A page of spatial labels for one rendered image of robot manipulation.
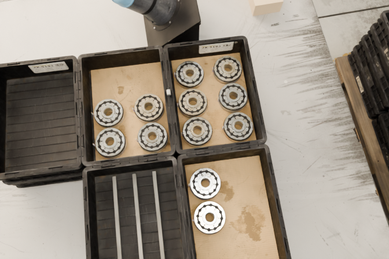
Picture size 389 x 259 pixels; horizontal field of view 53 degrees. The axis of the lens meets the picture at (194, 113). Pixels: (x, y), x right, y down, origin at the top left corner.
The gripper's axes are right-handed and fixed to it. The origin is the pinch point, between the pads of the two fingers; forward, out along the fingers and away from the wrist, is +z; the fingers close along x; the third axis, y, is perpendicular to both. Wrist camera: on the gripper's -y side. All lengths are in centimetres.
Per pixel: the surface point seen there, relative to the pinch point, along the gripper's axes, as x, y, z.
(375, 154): 54, 69, 72
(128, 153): -65, 61, 4
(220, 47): -26.4, 29.9, -1.7
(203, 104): -37, 49, 1
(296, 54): 7.2, 29.5, 17.1
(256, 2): -5.1, 6.7, 9.8
